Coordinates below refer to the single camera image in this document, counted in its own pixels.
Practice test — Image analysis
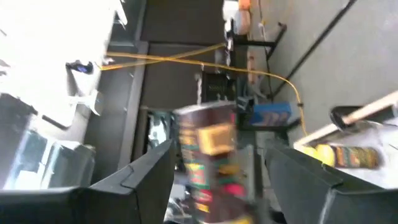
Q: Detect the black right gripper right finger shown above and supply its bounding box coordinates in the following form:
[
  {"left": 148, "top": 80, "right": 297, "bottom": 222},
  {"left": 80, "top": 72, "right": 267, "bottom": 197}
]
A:
[{"left": 265, "top": 145, "right": 398, "bottom": 224}]

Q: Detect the blue storage box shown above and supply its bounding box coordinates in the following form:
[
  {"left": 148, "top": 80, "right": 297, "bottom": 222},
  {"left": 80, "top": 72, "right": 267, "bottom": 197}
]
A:
[{"left": 249, "top": 101, "right": 294, "bottom": 128}]

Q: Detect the yellow cable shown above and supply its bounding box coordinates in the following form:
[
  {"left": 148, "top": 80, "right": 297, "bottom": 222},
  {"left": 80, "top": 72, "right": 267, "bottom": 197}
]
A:
[
  {"left": 104, "top": 51, "right": 308, "bottom": 137},
  {"left": 99, "top": 42, "right": 227, "bottom": 72}
]

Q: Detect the black storage crate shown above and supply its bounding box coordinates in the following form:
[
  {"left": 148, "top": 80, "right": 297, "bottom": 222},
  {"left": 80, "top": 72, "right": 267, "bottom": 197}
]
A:
[{"left": 201, "top": 70, "right": 238, "bottom": 104}]

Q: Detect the wooden table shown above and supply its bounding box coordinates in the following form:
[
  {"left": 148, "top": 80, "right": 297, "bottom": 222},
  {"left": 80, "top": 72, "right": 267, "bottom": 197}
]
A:
[{"left": 293, "top": 90, "right": 398, "bottom": 151}]

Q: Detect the brown spice jar yellow lid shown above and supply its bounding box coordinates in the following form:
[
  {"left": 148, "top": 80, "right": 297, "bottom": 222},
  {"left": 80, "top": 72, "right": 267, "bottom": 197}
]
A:
[
  {"left": 172, "top": 101, "right": 261, "bottom": 224},
  {"left": 312, "top": 144, "right": 382, "bottom": 171}
]

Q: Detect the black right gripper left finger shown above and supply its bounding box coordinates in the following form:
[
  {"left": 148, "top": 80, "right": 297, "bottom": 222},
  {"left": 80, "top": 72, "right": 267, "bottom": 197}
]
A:
[{"left": 0, "top": 138, "right": 175, "bottom": 224}]

